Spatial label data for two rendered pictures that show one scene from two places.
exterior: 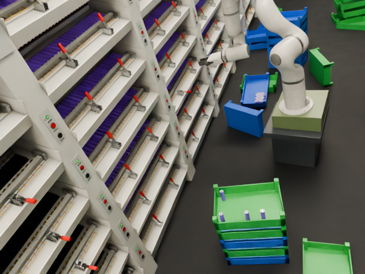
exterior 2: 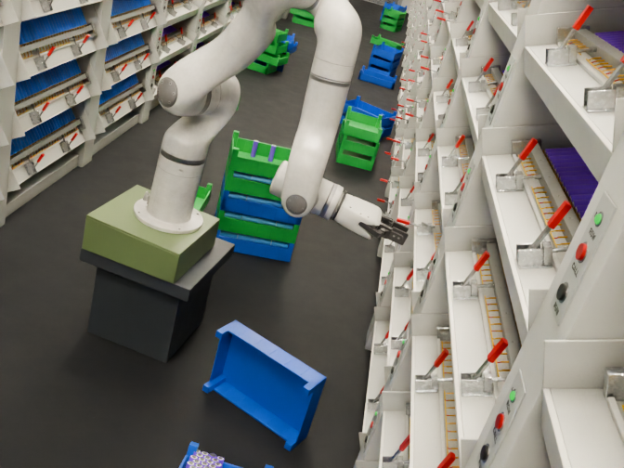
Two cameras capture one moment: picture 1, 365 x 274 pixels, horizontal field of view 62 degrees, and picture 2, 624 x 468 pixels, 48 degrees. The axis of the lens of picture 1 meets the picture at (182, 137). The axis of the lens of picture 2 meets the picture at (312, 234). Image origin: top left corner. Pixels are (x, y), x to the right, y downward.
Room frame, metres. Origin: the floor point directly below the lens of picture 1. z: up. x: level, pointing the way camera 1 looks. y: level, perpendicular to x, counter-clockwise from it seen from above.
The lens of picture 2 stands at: (3.06, -1.23, 1.25)
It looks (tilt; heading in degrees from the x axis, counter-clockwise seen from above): 25 degrees down; 149
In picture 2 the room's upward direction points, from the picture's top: 16 degrees clockwise
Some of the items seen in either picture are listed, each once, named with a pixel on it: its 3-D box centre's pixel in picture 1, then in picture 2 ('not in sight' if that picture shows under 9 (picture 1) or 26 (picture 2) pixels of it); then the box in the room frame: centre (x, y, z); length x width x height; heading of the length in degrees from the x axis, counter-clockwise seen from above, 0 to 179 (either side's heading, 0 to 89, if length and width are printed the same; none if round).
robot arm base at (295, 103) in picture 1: (294, 92); (175, 186); (1.37, -0.68, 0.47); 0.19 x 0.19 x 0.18
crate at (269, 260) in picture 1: (255, 241); (253, 233); (0.84, -0.17, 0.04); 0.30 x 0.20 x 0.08; 72
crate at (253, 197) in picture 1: (247, 204); (271, 157); (0.84, -0.17, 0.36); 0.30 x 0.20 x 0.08; 72
